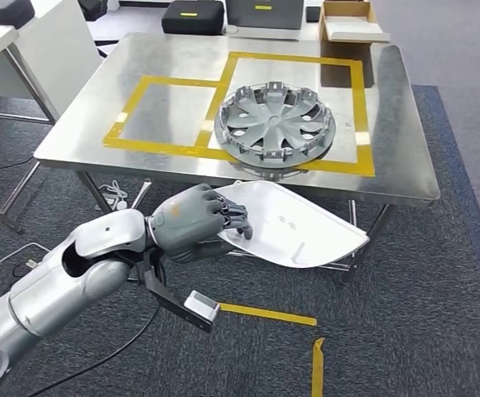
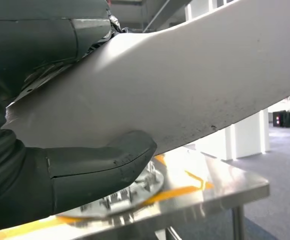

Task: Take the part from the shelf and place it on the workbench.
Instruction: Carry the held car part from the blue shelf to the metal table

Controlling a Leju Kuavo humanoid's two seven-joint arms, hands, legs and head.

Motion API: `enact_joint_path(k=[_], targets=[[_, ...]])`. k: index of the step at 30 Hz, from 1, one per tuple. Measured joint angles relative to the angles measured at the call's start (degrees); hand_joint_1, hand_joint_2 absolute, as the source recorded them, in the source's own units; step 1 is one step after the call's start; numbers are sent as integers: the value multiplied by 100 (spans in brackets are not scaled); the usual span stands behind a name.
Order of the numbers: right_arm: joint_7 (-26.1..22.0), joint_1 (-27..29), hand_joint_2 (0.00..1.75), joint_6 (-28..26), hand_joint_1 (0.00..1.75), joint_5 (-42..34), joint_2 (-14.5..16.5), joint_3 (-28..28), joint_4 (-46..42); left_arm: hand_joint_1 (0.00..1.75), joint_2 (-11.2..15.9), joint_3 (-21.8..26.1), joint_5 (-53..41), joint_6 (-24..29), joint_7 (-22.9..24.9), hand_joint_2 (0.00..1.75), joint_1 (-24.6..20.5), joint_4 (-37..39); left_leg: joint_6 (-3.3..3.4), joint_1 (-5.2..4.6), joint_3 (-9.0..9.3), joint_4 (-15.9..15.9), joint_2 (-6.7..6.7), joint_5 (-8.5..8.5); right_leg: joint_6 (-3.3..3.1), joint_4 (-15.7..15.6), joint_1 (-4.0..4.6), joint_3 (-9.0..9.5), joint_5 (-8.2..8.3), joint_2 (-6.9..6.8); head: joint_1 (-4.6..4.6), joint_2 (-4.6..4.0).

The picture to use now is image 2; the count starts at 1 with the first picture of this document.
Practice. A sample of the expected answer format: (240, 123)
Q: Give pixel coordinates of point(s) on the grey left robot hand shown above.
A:
(35, 33)

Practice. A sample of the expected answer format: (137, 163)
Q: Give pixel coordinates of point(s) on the stainless steel workbench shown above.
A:
(222, 185)

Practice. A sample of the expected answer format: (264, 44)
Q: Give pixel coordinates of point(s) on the grey wheel hubcap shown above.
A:
(140, 195)

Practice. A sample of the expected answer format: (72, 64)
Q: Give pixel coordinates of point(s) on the black box with red lights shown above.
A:
(287, 119)

